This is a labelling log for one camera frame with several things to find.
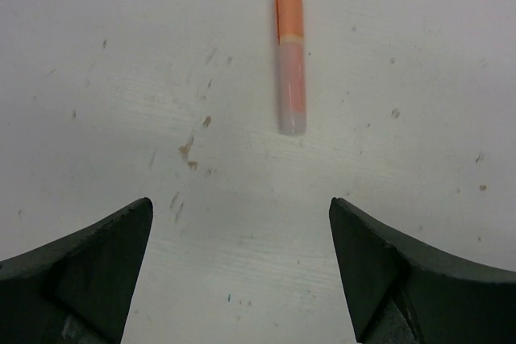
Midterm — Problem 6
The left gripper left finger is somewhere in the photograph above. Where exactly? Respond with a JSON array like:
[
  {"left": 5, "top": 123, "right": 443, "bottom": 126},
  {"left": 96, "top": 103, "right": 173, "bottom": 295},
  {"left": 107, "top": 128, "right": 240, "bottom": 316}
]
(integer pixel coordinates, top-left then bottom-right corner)
[{"left": 1, "top": 197, "right": 153, "bottom": 343}]

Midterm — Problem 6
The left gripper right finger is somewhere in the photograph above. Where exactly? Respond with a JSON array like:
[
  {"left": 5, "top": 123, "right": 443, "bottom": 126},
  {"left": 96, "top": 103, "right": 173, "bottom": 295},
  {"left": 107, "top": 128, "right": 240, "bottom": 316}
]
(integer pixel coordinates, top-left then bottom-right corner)
[{"left": 329, "top": 198, "right": 515, "bottom": 343}]

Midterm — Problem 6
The orange highlighter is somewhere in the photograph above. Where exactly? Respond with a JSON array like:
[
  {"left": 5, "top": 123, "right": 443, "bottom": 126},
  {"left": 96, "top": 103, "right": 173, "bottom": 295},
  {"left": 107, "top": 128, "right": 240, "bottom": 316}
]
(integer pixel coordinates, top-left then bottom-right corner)
[{"left": 275, "top": 0, "right": 306, "bottom": 135}]

